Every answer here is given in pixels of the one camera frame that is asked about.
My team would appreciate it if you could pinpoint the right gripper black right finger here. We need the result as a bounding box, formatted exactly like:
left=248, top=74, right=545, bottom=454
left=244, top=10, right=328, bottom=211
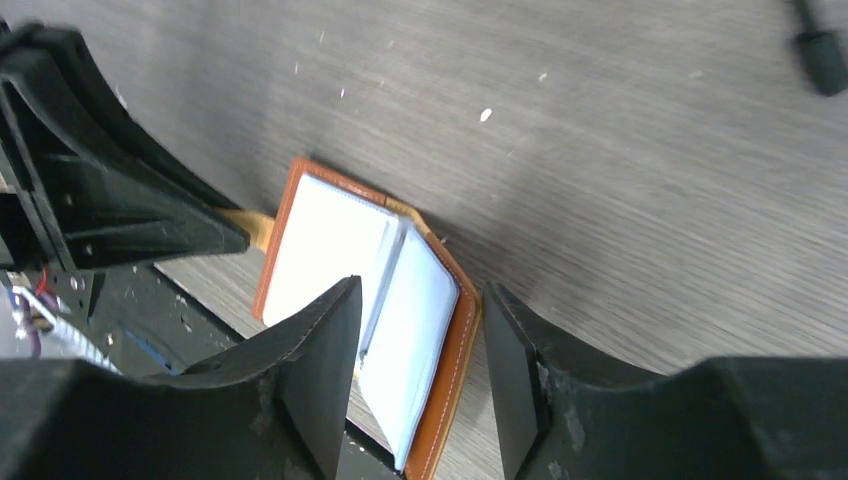
left=483, top=284, right=847, bottom=479

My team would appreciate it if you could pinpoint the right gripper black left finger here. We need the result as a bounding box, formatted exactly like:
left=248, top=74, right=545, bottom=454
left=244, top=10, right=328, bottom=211
left=1, top=276, right=362, bottom=479

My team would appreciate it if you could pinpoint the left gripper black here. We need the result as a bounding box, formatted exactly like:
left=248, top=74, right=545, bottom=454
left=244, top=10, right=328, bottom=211
left=1, top=23, right=250, bottom=325

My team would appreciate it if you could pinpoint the brown card holder wallet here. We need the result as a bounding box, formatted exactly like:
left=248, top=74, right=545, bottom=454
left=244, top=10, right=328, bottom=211
left=224, top=157, right=482, bottom=479

